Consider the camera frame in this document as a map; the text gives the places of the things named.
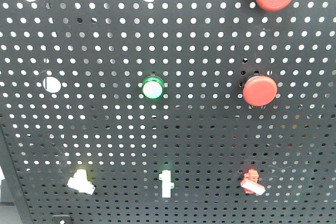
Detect red toggle switch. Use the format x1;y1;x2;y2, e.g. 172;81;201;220
240;169;266;195

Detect yellow toggle switch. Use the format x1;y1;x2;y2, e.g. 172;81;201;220
67;169;95;195

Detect green illuminated push button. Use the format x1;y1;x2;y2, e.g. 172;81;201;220
142;75;165;100

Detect black perforated pegboard panel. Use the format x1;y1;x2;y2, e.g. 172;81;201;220
1;0;335;223

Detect lower red mushroom button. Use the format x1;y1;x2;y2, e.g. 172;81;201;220
243;75;277;106

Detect left black table clamp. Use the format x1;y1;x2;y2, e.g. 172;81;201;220
52;215;72;224

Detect white green toggle switch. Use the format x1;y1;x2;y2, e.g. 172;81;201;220
159;170;174;198

